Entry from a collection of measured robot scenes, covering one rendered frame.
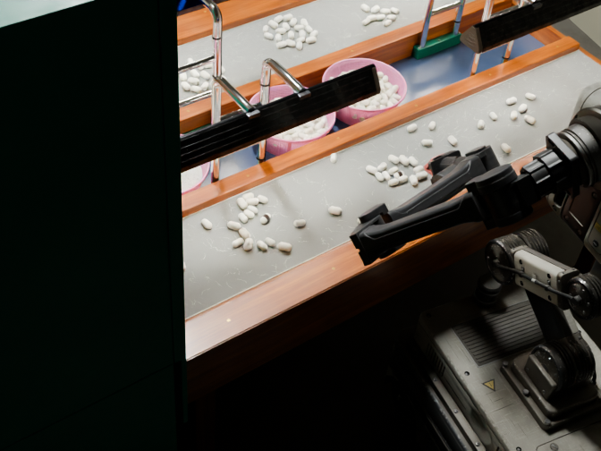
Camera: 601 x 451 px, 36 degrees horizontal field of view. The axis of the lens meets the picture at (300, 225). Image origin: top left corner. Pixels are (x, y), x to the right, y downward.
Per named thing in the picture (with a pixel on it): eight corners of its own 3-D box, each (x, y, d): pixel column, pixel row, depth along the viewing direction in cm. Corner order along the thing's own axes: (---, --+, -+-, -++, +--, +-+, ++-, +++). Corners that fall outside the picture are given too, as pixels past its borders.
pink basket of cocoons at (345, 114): (419, 116, 293) (424, 93, 286) (353, 145, 281) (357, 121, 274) (368, 72, 307) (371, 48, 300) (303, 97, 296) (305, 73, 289)
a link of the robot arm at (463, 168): (388, 258, 206) (366, 215, 204) (374, 260, 211) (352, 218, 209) (510, 174, 226) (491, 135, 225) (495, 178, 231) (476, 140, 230)
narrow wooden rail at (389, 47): (506, 22, 338) (513, -4, 330) (45, 201, 258) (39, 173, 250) (496, 15, 341) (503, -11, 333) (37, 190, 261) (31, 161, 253)
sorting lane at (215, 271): (645, 102, 300) (647, 97, 298) (153, 340, 220) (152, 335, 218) (577, 54, 316) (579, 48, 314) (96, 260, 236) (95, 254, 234)
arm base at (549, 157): (579, 196, 179) (579, 158, 169) (544, 216, 178) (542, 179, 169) (554, 168, 184) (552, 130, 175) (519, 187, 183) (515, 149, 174)
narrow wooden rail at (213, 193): (571, 70, 321) (580, 43, 313) (97, 276, 240) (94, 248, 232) (560, 61, 323) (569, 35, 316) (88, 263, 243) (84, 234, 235)
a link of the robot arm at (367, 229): (353, 277, 203) (332, 237, 202) (384, 251, 213) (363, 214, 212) (525, 220, 173) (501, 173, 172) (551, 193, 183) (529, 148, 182)
